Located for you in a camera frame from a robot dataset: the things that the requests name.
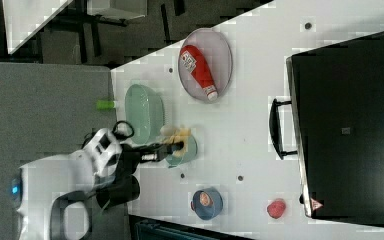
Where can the green plastic colander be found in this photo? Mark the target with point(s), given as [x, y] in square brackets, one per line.
[144, 110]

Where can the grey round plate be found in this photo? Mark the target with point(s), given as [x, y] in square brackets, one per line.
[218, 55]

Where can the green mug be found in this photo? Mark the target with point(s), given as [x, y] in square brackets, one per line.
[189, 155]

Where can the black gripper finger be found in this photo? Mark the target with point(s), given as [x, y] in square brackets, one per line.
[175, 147]

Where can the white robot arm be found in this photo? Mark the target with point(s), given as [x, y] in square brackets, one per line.
[51, 194]

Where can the yellow plush peeled banana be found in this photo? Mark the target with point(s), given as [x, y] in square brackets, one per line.
[173, 134]

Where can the green cylinder on table edge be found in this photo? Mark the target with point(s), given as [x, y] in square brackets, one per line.
[105, 105]

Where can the red heart toy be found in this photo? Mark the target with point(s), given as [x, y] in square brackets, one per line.
[276, 208]

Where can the red plush ketchup bottle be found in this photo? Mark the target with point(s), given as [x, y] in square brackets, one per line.
[196, 75]

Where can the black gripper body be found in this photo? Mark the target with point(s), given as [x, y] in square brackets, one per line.
[133, 156]

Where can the blue bowl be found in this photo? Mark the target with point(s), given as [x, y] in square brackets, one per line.
[213, 207]

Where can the orange slice toy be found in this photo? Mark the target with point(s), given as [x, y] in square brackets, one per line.
[205, 199]

